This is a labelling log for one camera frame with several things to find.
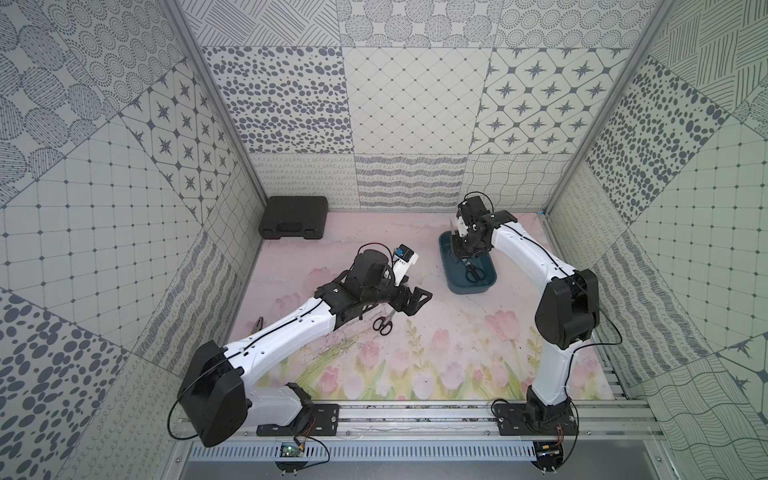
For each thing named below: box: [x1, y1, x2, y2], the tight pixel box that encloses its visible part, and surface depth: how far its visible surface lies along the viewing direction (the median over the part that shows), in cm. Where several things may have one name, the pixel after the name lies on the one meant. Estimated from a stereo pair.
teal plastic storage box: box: [440, 230, 497, 294], surface depth 100 cm
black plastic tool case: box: [258, 196, 328, 239], surface depth 118 cm
